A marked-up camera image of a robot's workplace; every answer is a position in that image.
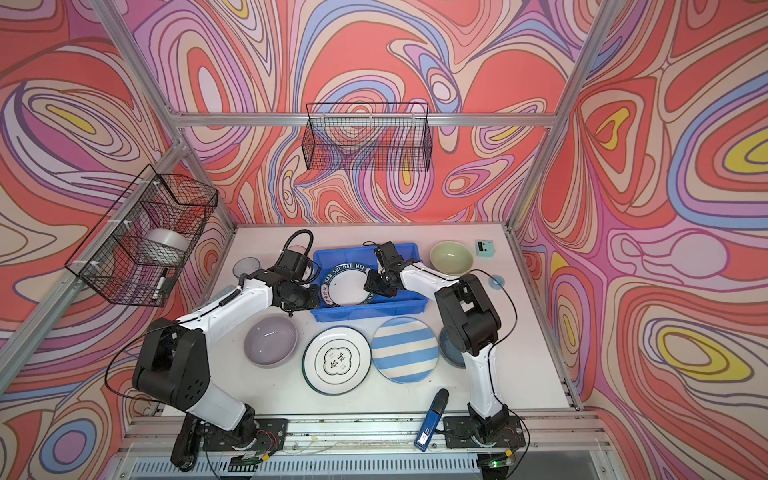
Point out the wire basket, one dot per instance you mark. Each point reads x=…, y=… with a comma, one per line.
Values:
x=368, y=136
x=161, y=218

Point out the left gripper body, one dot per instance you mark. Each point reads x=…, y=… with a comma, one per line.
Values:
x=303, y=297

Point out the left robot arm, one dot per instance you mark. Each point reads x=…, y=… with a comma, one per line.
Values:
x=173, y=364

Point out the lilac bowl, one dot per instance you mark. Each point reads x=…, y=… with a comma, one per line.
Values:
x=271, y=342

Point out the green rim text plate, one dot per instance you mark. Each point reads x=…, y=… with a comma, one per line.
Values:
x=344, y=285

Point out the blue plastic bin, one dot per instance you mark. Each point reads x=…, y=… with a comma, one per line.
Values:
x=405, y=303

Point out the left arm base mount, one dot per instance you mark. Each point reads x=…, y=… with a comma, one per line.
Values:
x=260, y=436

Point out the green rim clover plate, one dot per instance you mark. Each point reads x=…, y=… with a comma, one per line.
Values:
x=336, y=361

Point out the grey plastic cup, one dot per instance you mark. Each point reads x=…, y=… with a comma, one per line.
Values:
x=245, y=266

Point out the blue tape roll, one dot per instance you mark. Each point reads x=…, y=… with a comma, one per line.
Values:
x=496, y=282

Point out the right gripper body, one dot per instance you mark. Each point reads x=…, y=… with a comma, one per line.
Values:
x=378, y=282

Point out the back wire basket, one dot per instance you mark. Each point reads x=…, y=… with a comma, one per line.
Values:
x=368, y=136

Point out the mint calculator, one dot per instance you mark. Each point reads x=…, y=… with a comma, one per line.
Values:
x=219, y=294

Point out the small mint timer box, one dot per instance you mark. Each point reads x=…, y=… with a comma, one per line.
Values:
x=484, y=248

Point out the black device at base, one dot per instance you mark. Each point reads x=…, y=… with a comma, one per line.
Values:
x=185, y=450

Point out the blue black handheld tool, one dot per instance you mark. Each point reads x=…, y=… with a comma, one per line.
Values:
x=431, y=420

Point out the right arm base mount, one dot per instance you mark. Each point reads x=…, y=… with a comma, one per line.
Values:
x=503, y=430

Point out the left wire basket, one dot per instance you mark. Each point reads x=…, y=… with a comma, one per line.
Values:
x=161, y=218

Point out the pink plastic cup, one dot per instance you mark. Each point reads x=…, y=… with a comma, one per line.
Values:
x=298, y=256

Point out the blue striped plate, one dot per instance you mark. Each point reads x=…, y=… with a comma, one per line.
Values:
x=404, y=350

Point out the dark blue bowl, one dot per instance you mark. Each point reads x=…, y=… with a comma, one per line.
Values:
x=449, y=351

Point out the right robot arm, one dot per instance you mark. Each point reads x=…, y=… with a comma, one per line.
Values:
x=468, y=316

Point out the light green bowl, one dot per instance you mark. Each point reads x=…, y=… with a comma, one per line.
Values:
x=451, y=258

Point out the white tape roll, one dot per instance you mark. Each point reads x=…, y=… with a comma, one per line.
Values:
x=164, y=247

